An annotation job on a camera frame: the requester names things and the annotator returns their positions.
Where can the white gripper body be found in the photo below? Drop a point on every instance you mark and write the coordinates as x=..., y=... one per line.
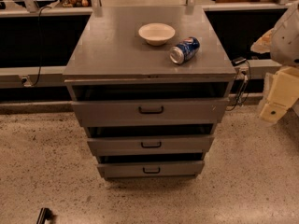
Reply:
x=287, y=44

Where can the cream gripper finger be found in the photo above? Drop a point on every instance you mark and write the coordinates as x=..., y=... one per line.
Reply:
x=271, y=113

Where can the grey drawer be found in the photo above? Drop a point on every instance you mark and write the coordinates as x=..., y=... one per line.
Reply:
x=149, y=112
x=143, y=145
x=150, y=169

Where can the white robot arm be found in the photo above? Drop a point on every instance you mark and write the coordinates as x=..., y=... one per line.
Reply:
x=282, y=41

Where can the grey drawer cabinet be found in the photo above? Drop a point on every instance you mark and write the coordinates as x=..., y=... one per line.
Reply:
x=112, y=62

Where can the grey top drawer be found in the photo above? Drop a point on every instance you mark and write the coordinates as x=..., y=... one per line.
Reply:
x=149, y=112

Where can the grey bottom drawer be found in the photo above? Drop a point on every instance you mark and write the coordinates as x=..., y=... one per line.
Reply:
x=150, y=169

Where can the blue pepsi can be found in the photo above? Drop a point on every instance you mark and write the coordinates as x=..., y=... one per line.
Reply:
x=184, y=50

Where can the white ceramic bowl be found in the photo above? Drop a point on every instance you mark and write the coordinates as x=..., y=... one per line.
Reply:
x=156, y=34

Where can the black object on floor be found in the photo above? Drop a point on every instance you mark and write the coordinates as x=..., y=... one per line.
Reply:
x=44, y=215

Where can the black power adapter with cables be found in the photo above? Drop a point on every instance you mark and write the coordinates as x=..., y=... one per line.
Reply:
x=243, y=75

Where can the grey metal rail frame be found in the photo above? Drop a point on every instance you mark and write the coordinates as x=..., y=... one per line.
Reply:
x=52, y=76

